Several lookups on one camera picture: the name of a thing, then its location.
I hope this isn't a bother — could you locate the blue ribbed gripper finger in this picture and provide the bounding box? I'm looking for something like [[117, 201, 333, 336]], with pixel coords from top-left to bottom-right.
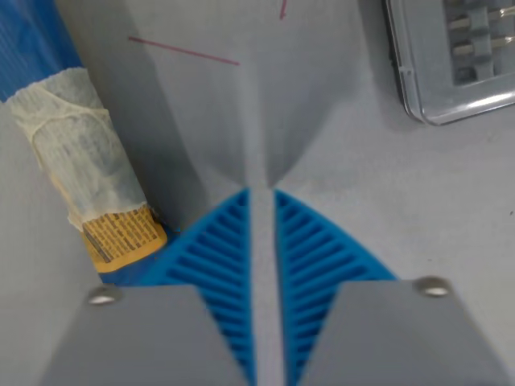
[[274, 189, 505, 386], [39, 188, 258, 386]]

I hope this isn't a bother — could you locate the blue bag with paper tape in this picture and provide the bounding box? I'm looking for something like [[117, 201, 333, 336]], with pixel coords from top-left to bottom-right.
[[0, 0, 183, 287]]

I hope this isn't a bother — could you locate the clear plastic case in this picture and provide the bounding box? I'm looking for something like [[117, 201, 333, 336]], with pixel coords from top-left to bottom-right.
[[381, 0, 515, 126]]

